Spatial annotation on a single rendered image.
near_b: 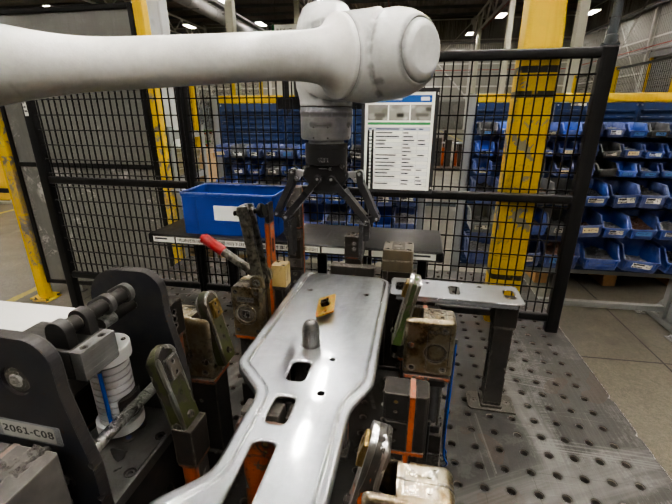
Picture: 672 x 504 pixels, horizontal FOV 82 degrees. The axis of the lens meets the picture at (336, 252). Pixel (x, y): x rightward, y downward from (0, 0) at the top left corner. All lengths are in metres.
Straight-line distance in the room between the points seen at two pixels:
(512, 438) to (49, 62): 1.05
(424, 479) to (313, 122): 0.52
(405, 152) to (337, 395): 0.84
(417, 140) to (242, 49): 0.82
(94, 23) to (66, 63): 2.45
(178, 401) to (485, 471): 0.63
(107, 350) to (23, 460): 0.12
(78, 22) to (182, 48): 2.58
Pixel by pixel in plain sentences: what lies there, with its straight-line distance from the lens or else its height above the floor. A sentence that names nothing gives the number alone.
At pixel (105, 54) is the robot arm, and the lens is 0.58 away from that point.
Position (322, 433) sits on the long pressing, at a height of 1.00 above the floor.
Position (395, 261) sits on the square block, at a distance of 1.00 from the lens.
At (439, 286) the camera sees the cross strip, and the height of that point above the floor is 1.00.
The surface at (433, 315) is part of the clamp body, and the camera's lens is 0.72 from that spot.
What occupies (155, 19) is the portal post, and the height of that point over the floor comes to 2.32.
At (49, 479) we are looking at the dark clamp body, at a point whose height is 1.06.
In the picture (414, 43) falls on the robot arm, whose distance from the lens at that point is 0.51.
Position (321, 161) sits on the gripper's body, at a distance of 0.69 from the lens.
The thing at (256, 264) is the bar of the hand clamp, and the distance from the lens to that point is 0.80.
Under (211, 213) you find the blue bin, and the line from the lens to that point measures 1.25.
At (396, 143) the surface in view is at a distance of 1.25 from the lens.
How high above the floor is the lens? 1.38
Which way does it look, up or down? 20 degrees down
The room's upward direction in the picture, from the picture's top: straight up
